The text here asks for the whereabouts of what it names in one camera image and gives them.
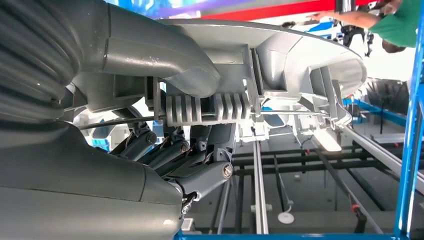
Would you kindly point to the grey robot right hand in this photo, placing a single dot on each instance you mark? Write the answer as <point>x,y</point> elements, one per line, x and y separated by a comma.
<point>66,185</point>

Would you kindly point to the bright ceiling light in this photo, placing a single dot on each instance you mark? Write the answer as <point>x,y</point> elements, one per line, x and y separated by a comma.
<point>328,142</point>

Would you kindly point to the silver ceiling rail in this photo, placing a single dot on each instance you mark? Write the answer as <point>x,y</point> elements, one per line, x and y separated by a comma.
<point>261,198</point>
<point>381,155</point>

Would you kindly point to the red barrier belt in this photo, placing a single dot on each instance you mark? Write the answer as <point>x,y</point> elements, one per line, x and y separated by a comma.
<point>265,12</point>

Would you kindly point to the white round ceiling sensor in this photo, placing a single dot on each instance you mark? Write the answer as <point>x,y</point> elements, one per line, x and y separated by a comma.
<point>286,218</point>

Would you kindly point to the black stanchion post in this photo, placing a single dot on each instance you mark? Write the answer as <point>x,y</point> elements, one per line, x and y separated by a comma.
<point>344,5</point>

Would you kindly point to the blue metal shelf rack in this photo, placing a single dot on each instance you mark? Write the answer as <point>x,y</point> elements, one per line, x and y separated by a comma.
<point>409,165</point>
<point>381,114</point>

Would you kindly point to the person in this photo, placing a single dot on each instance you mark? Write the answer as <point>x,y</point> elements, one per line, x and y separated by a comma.
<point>397,26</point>

